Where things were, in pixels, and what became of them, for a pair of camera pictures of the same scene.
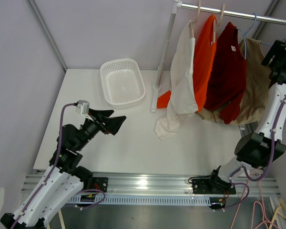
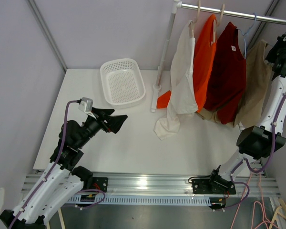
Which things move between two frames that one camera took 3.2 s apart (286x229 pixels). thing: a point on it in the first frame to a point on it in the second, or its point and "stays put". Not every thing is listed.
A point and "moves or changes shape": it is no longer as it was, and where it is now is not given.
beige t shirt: x=255 y=98 moves or changes shape
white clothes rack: x=178 y=4 stays put
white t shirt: x=182 y=99 stays put
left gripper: x=112 y=124 stays put
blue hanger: x=266 y=44 to x=285 y=33
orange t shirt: x=203 y=64 stays put
